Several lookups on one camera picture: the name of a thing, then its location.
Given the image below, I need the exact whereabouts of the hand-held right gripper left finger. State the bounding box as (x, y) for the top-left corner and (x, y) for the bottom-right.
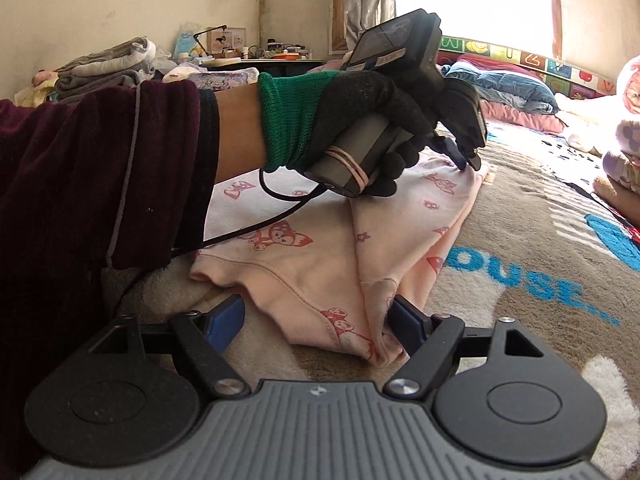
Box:
(87, 294), (252, 401)

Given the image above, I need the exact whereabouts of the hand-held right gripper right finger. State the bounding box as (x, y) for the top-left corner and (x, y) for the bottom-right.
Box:
(382, 296), (553, 401)

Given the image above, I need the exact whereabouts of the pink fox printed garment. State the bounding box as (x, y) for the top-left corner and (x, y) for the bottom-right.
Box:
(189, 152), (493, 368)

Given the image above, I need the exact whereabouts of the person's left forearm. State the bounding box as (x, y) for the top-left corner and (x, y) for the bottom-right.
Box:
(0, 80), (268, 478)

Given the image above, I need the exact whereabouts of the pile of grey clothes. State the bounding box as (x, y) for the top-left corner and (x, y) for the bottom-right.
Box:
(15, 36), (173, 108)

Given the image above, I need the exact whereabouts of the person's left hand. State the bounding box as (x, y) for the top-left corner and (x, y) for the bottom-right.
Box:
(257, 71), (436, 198)

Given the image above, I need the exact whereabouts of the grey patterned curtain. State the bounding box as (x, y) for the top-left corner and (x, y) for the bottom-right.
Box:
(345, 0), (396, 53)

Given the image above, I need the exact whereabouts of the pink floral quilt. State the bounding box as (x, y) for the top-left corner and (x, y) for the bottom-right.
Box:
(452, 100), (568, 135)

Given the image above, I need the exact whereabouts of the blue pillow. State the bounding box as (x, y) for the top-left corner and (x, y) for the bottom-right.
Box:
(442, 60), (558, 113)

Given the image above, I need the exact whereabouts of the cartoon mouse printed blanket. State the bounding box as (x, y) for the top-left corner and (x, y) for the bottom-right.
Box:
(115, 120), (640, 441)

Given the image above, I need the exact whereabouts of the wooden framed window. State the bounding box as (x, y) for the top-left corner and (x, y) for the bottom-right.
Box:
(330, 0), (563, 61)

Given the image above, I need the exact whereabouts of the colourful foam mat panel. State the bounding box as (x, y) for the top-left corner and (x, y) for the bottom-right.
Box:
(437, 35), (618, 98)

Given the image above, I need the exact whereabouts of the cream quilt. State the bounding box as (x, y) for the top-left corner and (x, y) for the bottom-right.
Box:
(552, 92), (626, 156)

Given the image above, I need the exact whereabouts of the dark desk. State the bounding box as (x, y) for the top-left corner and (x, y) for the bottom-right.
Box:
(205, 57), (326, 76)

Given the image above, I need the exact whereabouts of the white purple printed garment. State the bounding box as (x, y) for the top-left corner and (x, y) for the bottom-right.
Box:
(602, 110), (640, 188)

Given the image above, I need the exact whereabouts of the brown folded cloth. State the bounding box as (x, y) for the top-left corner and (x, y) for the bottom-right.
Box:
(592, 175), (640, 226)

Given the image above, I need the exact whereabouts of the purple printed pouch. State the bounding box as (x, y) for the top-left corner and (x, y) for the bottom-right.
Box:
(187, 71), (261, 92)

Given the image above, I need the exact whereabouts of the orange quilt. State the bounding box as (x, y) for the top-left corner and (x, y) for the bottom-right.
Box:
(620, 52), (640, 91)

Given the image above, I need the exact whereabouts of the black desk lamp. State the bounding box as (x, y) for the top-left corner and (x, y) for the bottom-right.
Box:
(194, 25), (228, 48)

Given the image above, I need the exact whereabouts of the blue white packet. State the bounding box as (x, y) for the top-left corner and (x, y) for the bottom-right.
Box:
(175, 21), (208, 58)

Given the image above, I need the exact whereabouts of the black cable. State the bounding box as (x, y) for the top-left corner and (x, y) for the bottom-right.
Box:
(170, 167), (333, 253)

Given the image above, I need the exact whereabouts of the beige picture frame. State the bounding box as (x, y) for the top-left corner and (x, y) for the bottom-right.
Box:
(207, 27), (247, 59)

